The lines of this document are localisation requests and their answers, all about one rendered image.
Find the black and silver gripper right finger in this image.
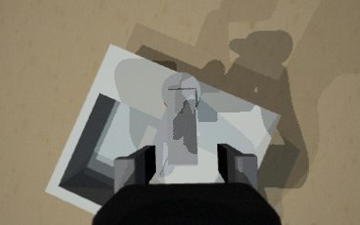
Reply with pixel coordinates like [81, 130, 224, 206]
[217, 144, 259, 193]

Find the grey square sink basin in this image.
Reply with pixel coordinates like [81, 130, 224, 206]
[45, 44, 281, 214]

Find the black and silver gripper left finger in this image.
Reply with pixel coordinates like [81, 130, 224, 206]
[113, 146, 156, 194]

